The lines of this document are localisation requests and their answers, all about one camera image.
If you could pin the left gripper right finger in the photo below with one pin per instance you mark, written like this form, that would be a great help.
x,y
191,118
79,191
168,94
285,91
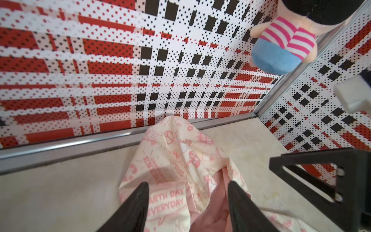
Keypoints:
x,y
245,215

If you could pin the black-haired striped doll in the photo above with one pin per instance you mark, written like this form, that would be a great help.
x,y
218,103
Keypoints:
x,y
290,38

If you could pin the cream pink printed jacket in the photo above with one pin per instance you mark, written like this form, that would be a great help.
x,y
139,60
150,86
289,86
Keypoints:
x,y
188,178

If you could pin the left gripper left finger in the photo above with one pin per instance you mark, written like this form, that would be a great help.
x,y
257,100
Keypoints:
x,y
131,215

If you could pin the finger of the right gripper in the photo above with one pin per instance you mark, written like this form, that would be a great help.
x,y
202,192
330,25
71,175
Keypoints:
x,y
337,182

